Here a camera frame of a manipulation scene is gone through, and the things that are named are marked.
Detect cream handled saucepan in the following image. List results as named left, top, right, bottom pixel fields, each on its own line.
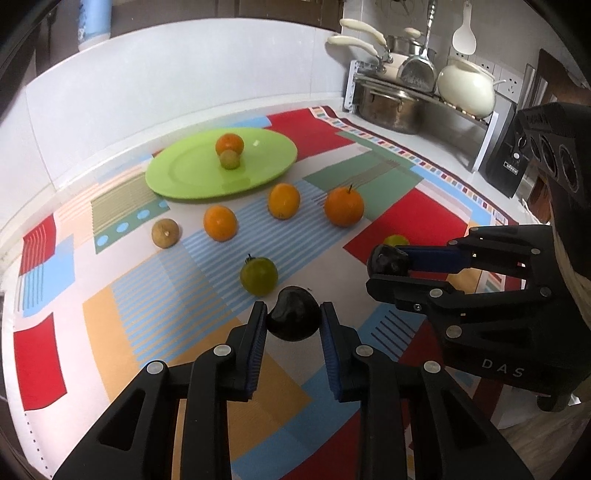
left=327, top=34, right=408, bottom=84

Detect metal dish rack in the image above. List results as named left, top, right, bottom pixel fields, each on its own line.
left=342, top=60, right=499, bottom=172

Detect green plate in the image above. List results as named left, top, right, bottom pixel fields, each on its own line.
left=145, top=127, right=297, bottom=200

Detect colourful patchwork mat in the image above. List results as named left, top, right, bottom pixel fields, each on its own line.
left=3, top=106, right=517, bottom=478

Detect orange left of row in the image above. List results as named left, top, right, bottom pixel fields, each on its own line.
left=204, top=205, right=238, bottom=242

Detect small yellow-green fruit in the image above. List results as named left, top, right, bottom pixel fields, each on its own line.
left=383, top=234, right=410, bottom=247

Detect steel skimmer ladle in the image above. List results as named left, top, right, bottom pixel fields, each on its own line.
left=397, top=0, right=438, bottom=94

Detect yellow-green lemon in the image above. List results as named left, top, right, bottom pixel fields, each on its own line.
left=218, top=149, right=240, bottom=170

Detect dark avocado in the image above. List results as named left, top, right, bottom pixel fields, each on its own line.
left=266, top=286, right=322, bottom=342

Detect steel pot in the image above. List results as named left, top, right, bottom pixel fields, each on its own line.
left=356, top=83, right=425, bottom=135

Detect white wall sockets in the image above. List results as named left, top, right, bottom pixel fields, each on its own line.
left=449, top=46, right=523, bottom=103

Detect large orange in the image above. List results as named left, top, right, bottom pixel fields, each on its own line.
left=214, top=132, right=245, bottom=156

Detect green tomato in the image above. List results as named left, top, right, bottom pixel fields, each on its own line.
left=239, top=255, right=279, bottom=297

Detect cream kettle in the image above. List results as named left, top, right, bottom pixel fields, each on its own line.
left=437, top=58, right=504, bottom=119

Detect orange of row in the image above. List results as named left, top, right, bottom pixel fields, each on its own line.
left=267, top=183, right=301, bottom=220
left=204, top=205, right=238, bottom=242

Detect blue white soap bottle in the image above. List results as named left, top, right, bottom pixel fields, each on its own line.
left=77, top=0, right=112, bottom=51

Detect black knife block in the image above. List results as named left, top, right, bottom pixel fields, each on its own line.
left=483, top=64, right=537, bottom=198

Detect orange with stem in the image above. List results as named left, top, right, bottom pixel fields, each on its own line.
left=324, top=185, right=365, bottom=228

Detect brown kiwi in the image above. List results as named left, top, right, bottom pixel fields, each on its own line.
left=151, top=218, right=180, bottom=249

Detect white rice spoon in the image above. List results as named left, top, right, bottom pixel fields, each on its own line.
left=452, top=1, right=477, bottom=56

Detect dark wooden window frame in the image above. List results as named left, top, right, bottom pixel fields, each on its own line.
left=36, top=0, right=344, bottom=69

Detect orange middle of row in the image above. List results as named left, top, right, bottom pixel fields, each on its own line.
left=267, top=183, right=301, bottom=220

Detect cream handled pot upper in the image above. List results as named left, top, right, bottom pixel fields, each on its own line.
left=339, top=18, right=424, bottom=56

